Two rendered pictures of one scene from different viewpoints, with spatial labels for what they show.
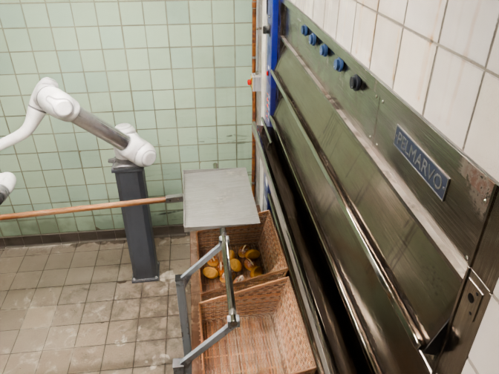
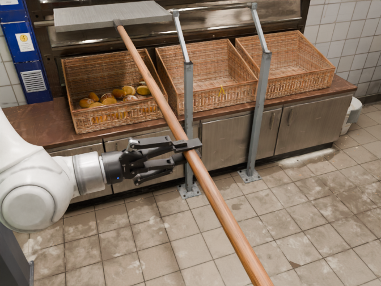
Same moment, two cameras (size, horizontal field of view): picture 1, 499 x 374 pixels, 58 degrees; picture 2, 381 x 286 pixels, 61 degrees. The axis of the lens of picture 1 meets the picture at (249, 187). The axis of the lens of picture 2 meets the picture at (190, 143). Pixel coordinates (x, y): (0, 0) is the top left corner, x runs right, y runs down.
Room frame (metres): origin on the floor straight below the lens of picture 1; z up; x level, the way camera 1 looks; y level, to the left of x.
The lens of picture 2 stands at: (1.95, 1.94, 1.62)
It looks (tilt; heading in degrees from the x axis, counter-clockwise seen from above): 36 degrees down; 258
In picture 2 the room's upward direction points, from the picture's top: straight up
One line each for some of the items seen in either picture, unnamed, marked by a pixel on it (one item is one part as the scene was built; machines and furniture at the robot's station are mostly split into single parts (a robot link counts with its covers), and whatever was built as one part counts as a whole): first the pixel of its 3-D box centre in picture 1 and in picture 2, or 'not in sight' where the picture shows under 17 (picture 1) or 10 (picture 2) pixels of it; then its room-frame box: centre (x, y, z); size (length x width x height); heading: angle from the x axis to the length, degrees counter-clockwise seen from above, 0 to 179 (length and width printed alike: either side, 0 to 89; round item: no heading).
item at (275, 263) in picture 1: (237, 257); (114, 87); (2.02, 0.07, 0.72); 0.56 x 0.49 x 0.28; 8
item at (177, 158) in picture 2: not in sight; (186, 156); (1.82, 1.33, 1.12); 0.07 x 0.03 x 0.01; 8
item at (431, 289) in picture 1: (325, 125); not in sight; (1.48, -0.27, 1.80); 1.79 x 0.11 x 0.19; 7
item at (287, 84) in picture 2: not in sight; (282, 62); (0.82, -0.08, 0.72); 0.56 x 0.49 x 0.28; 8
